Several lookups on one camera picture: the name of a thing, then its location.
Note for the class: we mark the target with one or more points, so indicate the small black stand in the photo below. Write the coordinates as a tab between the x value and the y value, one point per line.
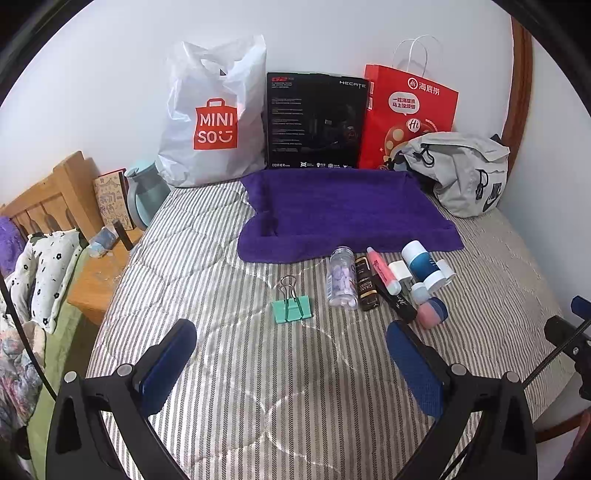
123	236

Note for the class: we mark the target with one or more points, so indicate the brown wooden frame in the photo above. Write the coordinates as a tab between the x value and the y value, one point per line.
524	69

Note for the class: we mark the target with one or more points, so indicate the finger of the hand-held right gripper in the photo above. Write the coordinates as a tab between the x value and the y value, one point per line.
581	305
561	330

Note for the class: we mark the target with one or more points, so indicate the small white bottle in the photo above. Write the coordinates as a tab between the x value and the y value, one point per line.
419	293

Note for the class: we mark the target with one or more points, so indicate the floral blanket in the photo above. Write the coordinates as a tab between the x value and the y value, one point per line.
14	369

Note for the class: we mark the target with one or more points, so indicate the pink and navy bottle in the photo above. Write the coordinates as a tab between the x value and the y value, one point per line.
429	316

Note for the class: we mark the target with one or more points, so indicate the pink highlighter pen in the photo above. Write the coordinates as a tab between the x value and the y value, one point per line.
378	267

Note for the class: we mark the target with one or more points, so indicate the blue and white bottle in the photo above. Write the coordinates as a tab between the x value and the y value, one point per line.
422	266

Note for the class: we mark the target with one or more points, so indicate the crumpled blue white packet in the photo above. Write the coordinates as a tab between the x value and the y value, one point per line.
104	240

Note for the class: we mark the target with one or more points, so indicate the black pen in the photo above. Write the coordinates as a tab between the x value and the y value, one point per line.
397	302

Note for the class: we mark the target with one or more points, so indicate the clear pill bottle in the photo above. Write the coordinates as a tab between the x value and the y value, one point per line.
341	281

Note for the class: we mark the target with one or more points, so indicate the green binder clip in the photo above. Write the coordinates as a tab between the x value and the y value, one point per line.
291	311

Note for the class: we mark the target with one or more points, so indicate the wooden nightstand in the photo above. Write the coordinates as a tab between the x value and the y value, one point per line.
92	281

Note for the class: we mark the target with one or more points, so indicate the white USB light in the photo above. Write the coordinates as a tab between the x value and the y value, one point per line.
397	269

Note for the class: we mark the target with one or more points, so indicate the dark gold-banded lipstick tube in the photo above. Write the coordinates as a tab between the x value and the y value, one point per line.
367	286

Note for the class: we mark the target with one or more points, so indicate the white floral pillow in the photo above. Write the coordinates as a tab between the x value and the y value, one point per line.
46	272

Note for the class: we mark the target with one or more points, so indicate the red paper bag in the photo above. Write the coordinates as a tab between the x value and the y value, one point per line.
392	106

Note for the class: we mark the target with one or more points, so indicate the wooden headboard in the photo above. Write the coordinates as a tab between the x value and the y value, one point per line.
51	189

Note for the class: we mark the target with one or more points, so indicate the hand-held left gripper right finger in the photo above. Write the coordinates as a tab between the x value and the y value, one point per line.
415	369

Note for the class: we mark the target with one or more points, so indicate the white plastic shopping bag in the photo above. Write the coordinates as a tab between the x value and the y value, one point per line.
240	83

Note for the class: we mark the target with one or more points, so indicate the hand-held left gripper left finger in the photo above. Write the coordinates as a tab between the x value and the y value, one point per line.
168	369

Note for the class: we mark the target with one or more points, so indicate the patterned book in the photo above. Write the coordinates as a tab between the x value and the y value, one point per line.
108	198

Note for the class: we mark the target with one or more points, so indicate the purple plush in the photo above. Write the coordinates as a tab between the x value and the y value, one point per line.
9	244

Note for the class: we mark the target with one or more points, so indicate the green bed sheet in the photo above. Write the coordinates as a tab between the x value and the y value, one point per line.
64	341

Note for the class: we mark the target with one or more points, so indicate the purple towel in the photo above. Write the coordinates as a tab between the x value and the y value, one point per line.
332	212

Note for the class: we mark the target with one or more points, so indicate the black headset box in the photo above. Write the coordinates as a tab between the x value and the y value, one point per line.
314	120

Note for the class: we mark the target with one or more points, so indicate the teal kettle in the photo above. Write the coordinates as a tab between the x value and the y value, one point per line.
143	194

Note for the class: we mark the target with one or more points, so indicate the grey waist bag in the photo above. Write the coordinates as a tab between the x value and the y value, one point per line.
461	161

